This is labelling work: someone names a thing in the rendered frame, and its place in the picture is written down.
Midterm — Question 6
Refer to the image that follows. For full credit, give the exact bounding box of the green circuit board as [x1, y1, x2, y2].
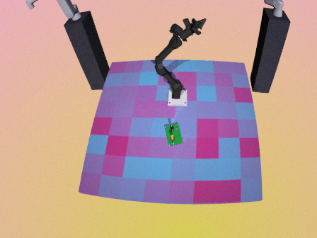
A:
[165, 124, 183, 146]

